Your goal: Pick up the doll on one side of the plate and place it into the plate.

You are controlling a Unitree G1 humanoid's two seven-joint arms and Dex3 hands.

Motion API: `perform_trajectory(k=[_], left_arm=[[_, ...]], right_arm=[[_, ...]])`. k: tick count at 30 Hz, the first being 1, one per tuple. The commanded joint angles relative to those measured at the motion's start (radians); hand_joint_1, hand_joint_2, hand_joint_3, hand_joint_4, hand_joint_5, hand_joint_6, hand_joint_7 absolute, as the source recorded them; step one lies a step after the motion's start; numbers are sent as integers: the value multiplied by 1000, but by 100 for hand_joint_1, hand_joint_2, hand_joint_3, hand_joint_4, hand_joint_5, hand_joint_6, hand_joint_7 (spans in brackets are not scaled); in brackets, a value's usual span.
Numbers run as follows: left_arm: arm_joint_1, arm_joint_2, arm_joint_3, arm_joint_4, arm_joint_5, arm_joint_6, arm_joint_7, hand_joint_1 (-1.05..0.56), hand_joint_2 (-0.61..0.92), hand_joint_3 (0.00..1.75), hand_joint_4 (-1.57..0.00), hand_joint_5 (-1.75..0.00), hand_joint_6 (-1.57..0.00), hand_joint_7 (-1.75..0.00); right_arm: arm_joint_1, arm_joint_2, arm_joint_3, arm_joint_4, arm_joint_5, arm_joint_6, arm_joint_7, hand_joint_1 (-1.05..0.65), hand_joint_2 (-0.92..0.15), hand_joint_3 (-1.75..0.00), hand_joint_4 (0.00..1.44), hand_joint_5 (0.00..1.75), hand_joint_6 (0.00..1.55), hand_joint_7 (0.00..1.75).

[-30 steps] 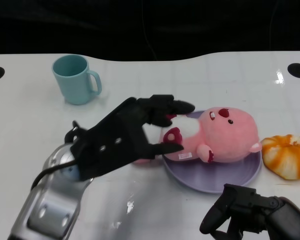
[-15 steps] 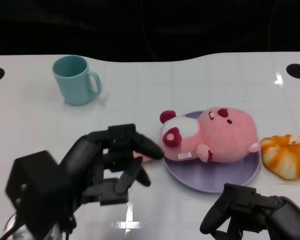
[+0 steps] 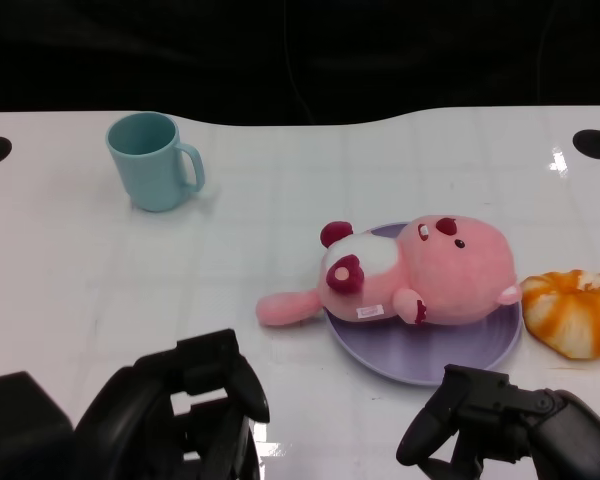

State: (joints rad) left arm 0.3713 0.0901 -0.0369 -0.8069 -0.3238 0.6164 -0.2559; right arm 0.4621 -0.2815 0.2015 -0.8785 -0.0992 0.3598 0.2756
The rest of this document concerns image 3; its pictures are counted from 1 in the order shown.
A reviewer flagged black cloth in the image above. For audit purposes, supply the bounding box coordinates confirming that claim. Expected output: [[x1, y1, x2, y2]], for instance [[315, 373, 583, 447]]
[[0, 0, 600, 127]]

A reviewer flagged orange striped bread toy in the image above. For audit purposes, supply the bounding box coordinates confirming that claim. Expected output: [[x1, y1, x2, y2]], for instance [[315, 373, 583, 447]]
[[521, 269, 600, 360]]

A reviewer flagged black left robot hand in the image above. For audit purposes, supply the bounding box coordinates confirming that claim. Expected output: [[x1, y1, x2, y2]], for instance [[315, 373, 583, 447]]
[[72, 328, 271, 480]]

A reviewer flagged purple plate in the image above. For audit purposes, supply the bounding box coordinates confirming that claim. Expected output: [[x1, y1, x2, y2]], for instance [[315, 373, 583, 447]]
[[323, 222, 524, 386]]

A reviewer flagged pink plush doll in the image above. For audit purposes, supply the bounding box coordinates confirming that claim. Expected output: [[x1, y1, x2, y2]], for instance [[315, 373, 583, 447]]
[[256, 213, 524, 329]]

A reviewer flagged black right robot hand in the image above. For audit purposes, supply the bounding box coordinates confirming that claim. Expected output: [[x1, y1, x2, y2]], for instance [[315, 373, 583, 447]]
[[395, 363, 600, 480]]

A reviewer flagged teal plastic cup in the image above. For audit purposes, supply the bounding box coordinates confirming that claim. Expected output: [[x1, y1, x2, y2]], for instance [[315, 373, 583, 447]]
[[104, 112, 206, 214]]

